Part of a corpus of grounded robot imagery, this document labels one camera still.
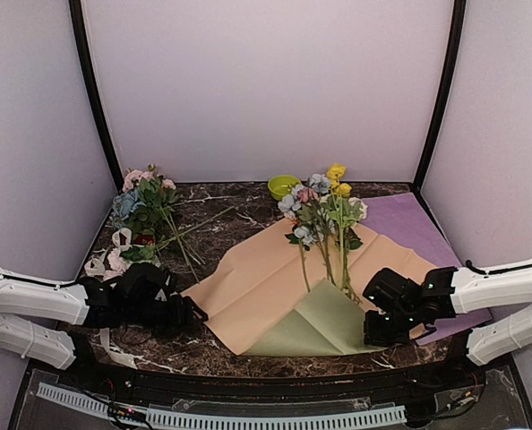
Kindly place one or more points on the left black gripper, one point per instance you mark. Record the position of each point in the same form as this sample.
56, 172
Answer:
182, 319

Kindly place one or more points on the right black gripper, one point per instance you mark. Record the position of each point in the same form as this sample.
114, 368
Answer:
373, 336

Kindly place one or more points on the peach and green wrapping paper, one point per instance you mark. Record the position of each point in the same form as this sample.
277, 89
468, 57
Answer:
267, 298

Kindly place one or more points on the white and red flower stem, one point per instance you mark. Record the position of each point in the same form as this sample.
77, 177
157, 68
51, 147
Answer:
351, 211

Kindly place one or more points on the yellow fake flower stem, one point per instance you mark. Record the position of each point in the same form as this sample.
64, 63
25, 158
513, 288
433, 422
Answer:
338, 187

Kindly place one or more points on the small blue flower stem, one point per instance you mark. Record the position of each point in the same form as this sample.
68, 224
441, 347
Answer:
301, 236

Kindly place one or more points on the blue fake flower stem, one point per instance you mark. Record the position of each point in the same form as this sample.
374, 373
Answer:
305, 207

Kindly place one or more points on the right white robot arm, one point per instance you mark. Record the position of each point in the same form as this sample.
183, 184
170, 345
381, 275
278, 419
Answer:
501, 285

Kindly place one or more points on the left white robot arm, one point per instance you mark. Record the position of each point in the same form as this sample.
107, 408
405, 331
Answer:
82, 302

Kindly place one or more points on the pink fake flower bunch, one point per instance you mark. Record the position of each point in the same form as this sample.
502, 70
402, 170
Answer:
154, 226

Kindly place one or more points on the blue fake flower on table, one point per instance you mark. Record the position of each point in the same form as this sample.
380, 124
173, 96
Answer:
124, 205

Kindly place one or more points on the purple wrapping paper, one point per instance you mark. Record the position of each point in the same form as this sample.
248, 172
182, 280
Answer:
401, 218

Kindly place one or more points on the cream ribbon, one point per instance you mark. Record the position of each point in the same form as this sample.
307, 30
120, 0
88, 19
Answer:
106, 265

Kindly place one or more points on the green plastic bowl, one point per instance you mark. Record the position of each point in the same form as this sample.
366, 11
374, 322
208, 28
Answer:
280, 186

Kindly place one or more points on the black front rail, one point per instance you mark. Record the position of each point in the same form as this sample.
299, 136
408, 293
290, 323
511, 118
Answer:
204, 369

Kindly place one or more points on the white slotted cable duct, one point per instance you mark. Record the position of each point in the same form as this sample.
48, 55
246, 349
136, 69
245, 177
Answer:
155, 417

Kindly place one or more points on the right black frame post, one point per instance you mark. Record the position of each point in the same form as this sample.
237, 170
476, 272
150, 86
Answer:
448, 68

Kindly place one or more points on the black frame post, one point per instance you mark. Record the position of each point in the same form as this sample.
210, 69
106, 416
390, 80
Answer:
448, 68
92, 90

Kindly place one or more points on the left black frame post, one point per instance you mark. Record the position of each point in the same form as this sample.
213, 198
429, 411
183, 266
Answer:
92, 90

